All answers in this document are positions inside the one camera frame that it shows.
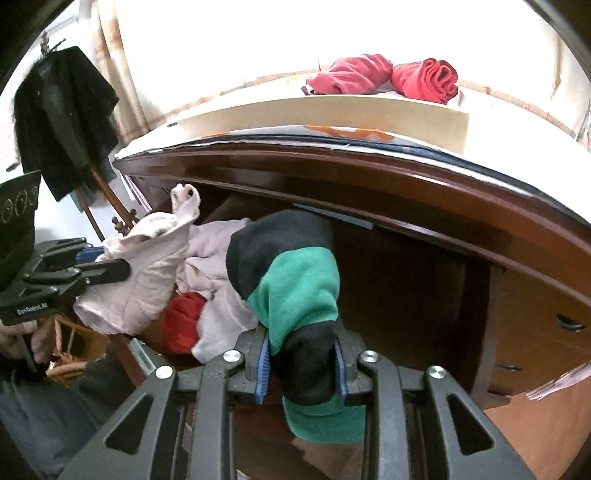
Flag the light pink quilted garment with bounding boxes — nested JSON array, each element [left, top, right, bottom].
[[73, 184, 200, 336]]

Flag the green and black underwear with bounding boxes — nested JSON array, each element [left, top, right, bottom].
[[225, 210, 366, 444]]

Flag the dark red underwear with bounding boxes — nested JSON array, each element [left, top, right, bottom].
[[304, 54, 393, 95]]

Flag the bright red underwear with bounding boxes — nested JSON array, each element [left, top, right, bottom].
[[391, 58, 459, 105]]

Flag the red garment in drawer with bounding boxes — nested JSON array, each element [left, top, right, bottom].
[[161, 292, 206, 354]]

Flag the white garment in drawer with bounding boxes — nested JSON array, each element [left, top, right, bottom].
[[176, 218, 257, 364]]

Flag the person's left hand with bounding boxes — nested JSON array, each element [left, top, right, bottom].
[[0, 318, 56, 364]]

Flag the wooden coat rack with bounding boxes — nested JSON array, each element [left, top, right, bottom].
[[74, 165, 138, 241]]

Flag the orange and cream curtain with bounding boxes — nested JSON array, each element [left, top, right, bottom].
[[91, 1, 151, 144]]

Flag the black hanging clothes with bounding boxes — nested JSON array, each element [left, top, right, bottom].
[[13, 46, 119, 201]]

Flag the white persimmon print tablecloth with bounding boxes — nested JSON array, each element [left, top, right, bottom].
[[117, 77, 590, 219]]

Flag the shallow cardboard box lid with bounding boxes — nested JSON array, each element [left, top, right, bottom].
[[166, 95, 469, 153]]

